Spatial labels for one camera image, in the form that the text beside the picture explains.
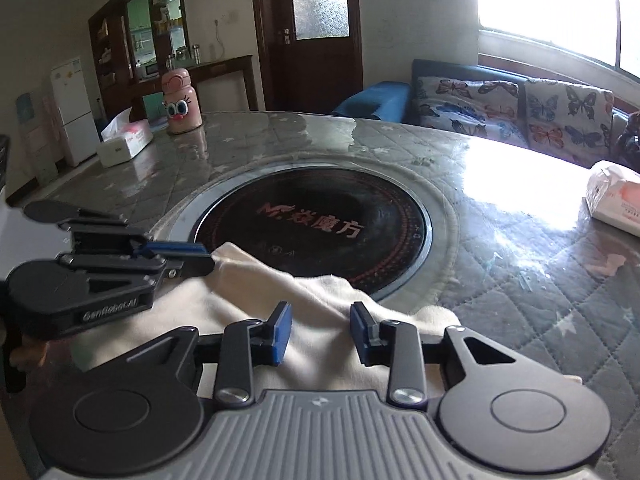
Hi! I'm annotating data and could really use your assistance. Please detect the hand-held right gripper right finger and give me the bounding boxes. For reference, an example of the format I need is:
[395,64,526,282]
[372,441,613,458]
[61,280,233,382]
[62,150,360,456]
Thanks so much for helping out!
[350,301,519,407]

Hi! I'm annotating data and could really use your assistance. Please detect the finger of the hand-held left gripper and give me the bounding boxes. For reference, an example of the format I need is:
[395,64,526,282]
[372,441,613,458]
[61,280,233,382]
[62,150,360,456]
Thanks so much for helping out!
[59,253,217,282]
[70,224,209,259]

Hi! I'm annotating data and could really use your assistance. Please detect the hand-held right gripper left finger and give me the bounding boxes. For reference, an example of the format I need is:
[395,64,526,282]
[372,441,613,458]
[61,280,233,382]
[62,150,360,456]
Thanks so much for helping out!
[125,301,294,407]

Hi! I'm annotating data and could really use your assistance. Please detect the cream cloth garment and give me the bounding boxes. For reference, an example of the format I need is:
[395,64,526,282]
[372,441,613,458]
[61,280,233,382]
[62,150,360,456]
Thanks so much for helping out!
[134,241,584,402]

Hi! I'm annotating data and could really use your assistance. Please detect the person's left hand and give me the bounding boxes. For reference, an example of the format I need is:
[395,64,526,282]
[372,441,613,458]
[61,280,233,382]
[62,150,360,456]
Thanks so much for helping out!
[10,341,49,369]

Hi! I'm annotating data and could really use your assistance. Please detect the white tissue box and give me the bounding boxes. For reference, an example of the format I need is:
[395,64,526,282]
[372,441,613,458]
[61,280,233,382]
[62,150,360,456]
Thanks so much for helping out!
[96,112,155,168]

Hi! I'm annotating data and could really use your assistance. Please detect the round black induction cooktop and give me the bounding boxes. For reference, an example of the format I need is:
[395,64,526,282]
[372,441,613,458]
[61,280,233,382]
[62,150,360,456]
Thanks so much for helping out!
[156,159,460,307]

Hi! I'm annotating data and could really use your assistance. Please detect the pink cartoon face bottle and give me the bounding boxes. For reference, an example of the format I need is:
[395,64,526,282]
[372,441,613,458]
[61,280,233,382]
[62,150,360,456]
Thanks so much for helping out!
[160,67,203,136]

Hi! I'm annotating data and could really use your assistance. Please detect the white refrigerator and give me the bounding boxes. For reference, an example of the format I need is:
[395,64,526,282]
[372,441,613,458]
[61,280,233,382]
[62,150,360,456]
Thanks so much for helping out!
[49,56,99,168]

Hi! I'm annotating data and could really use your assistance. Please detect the dark wooden display cabinet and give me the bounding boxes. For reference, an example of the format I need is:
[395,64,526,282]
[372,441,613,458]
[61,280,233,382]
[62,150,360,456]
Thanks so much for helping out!
[88,0,190,117]

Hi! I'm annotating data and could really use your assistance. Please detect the blue sofa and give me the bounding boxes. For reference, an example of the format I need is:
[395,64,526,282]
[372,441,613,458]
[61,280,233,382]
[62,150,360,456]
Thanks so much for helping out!
[331,58,640,172]

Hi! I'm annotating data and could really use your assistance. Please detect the dark wooden glass door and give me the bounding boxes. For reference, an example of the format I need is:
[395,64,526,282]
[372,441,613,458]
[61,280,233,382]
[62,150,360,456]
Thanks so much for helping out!
[249,0,364,117]

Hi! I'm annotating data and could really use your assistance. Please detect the butterfly print cushion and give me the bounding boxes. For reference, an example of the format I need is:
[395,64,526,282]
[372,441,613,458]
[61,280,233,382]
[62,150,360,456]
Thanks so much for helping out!
[524,79,615,167]
[416,76,522,147]

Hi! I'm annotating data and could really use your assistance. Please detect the pink white tissue pack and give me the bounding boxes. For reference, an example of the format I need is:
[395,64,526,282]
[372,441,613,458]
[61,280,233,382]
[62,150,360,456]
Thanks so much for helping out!
[584,159,640,237]

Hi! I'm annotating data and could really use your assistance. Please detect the dark object on sofa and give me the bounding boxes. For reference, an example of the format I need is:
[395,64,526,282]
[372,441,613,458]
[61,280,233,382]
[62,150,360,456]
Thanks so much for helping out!
[614,112,640,173]

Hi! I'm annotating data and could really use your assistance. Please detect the bright window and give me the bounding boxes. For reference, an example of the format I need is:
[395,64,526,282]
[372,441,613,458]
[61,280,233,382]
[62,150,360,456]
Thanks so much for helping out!
[471,0,640,82]

